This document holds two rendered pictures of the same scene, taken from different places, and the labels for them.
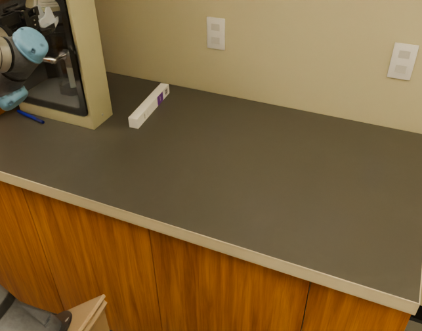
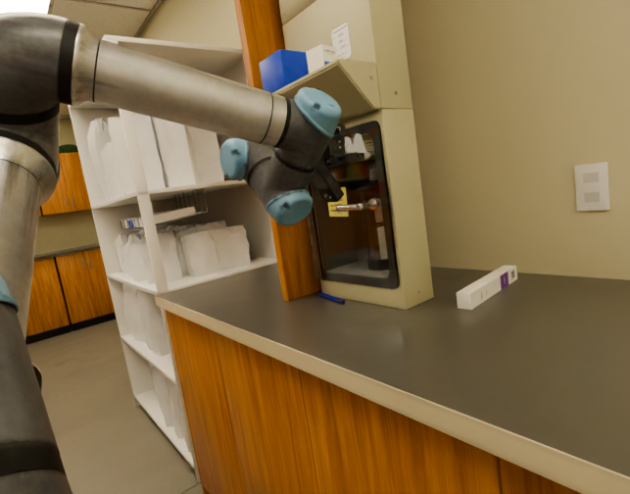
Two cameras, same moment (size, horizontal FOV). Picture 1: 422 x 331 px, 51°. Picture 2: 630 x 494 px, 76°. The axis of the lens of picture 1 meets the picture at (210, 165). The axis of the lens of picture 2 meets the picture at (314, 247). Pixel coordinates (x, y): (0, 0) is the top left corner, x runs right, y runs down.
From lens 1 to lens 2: 0.61 m
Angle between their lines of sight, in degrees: 39
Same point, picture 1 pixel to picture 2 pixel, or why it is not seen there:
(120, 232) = (437, 467)
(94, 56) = (412, 208)
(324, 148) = not seen: outside the picture
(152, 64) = (490, 250)
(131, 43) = (461, 227)
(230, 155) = not seen: outside the picture
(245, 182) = not seen: outside the picture
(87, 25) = (406, 168)
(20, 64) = (297, 129)
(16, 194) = (293, 384)
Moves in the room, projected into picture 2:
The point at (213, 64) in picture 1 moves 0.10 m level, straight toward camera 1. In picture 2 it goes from (590, 235) to (595, 243)
